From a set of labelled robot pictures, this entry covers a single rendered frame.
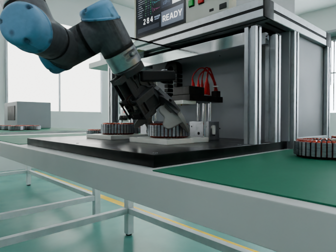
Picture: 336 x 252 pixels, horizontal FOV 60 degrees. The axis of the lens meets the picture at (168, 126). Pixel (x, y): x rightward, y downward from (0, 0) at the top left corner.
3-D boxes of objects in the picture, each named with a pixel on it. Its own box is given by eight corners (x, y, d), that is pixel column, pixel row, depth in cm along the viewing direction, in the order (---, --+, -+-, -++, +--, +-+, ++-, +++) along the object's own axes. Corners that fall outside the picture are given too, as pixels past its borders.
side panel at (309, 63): (293, 149, 79) (294, 30, 79) (283, 148, 81) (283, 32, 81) (329, 143, 98) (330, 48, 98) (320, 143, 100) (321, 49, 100)
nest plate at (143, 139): (167, 145, 67) (167, 139, 67) (129, 141, 78) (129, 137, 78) (208, 141, 77) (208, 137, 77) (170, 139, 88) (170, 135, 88)
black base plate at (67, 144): (153, 168, 48) (153, 154, 48) (27, 144, 95) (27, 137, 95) (284, 149, 80) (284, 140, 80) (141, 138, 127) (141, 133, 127)
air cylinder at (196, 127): (208, 140, 83) (208, 121, 83) (189, 139, 88) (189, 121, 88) (219, 139, 86) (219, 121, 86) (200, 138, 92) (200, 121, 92)
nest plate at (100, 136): (110, 140, 85) (110, 135, 85) (86, 137, 96) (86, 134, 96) (150, 137, 95) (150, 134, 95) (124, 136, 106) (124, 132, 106)
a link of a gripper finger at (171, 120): (177, 144, 69) (148, 119, 70) (191, 129, 73) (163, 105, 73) (182, 138, 67) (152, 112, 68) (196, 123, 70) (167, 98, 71)
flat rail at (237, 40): (251, 43, 70) (251, 30, 70) (111, 73, 115) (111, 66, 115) (254, 43, 70) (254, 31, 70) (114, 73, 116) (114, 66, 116)
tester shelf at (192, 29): (264, 16, 68) (264, -4, 68) (108, 60, 117) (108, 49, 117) (330, 48, 98) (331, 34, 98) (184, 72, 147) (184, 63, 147)
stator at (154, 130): (167, 139, 70) (167, 123, 69) (139, 137, 78) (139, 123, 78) (198, 137, 77) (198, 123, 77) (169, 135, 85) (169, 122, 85)
